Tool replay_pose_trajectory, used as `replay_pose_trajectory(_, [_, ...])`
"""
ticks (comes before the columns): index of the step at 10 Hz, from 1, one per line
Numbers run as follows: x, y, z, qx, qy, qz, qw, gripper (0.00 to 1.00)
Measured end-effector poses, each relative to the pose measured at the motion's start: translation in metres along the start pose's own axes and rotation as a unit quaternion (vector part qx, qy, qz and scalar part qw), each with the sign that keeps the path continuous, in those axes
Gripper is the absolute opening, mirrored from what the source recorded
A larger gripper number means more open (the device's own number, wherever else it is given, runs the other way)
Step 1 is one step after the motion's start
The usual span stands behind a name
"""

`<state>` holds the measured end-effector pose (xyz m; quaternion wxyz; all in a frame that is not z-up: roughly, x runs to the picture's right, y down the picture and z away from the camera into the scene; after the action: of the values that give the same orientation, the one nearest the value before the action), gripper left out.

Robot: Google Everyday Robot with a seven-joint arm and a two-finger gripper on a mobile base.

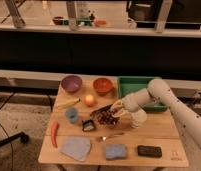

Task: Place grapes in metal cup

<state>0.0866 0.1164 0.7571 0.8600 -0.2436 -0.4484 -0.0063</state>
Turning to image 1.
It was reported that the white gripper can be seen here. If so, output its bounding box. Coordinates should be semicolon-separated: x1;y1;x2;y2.
110;94;138;118

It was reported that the dark red grape bunch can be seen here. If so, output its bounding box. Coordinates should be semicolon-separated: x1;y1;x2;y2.
97;111;119;128

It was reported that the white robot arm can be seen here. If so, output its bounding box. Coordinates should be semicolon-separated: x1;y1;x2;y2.
111;78;201;149

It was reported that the blue cup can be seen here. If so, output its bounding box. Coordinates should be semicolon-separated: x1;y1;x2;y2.
65;107;78;124

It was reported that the green plastic bin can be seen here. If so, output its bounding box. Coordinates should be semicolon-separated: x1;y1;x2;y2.
117;76;167;112

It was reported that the orange bowl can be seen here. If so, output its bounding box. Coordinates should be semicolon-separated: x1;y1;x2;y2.
93;77;113;95

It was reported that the orange round fruit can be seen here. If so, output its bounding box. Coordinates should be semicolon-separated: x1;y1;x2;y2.
84;94;96;107

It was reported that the metal fork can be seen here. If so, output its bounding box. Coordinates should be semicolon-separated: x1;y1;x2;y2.
96;132;124;142

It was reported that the sushi piece toy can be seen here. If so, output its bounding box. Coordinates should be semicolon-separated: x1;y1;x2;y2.
82;119;96;132

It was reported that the blue sponge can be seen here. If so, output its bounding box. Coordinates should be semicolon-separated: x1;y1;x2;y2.
105;144;127;160

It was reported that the wooden table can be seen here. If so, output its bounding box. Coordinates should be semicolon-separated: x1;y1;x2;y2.
38;80;189;167

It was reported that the black rectangular sponge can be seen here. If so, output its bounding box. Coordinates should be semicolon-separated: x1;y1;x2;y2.
137;145;162;158

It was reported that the purple bowl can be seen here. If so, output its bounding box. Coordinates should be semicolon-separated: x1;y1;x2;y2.
61;75;82;93

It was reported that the yellow banana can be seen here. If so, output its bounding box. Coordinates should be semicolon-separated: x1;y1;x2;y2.
56;98;81;109

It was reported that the blue cloth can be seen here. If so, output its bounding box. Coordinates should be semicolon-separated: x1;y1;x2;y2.
60;136;91;162

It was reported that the red chili pepper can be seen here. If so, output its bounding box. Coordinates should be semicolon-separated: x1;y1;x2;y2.
51;122;59;148

